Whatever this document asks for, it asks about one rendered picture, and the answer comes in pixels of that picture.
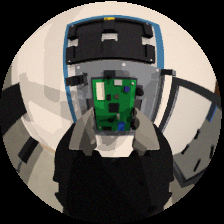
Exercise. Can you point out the green circuit board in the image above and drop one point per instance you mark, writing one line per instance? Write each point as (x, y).
(113, 100)

